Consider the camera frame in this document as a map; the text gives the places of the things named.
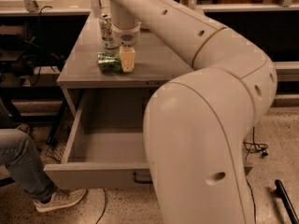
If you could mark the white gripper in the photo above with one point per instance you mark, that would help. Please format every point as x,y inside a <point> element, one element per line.
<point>127,35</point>

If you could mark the green soda can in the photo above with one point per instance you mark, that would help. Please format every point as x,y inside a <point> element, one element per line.
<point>109,62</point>

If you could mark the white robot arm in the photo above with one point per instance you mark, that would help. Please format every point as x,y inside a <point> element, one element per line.
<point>221,60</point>

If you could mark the white green upright can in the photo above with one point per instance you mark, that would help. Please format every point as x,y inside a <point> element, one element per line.
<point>106,31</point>

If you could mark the grey metal drawer cabinet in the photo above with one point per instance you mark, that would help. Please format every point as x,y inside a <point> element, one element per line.
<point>147,66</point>

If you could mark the open grey top drawer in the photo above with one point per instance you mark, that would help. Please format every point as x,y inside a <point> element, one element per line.
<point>106,150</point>

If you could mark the dark equipment on left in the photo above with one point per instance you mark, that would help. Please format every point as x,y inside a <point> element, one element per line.
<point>22,57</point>

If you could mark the person's leg in jeans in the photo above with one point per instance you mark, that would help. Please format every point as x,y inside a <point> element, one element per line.
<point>19,154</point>

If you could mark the grey sneaker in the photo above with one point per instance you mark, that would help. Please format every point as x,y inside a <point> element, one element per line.
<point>56,199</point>

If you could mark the black bar on floor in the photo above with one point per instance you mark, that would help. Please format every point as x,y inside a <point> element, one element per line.
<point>283,195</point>

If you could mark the black drawer handle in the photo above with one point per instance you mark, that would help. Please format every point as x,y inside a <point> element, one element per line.
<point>142,179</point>

